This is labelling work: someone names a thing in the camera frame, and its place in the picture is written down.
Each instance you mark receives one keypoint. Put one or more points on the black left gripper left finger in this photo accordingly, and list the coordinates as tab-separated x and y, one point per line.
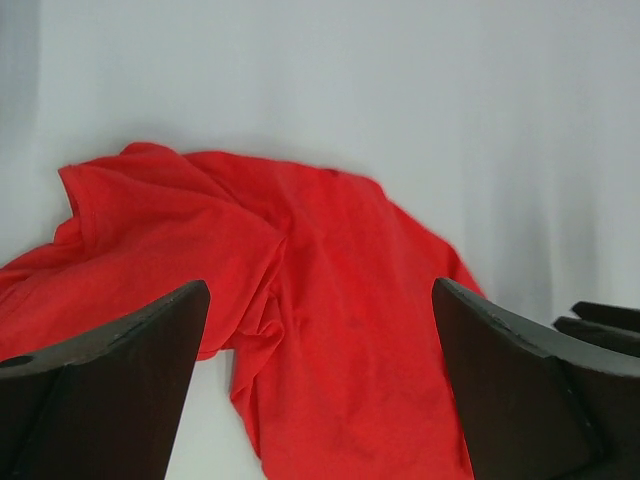
105	404

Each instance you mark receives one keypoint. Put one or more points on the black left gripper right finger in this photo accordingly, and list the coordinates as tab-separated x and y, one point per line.
535	403

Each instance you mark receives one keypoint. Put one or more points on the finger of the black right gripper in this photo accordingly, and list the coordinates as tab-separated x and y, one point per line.
611	327

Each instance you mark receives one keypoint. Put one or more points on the red tank top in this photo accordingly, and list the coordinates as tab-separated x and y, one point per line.
319	284

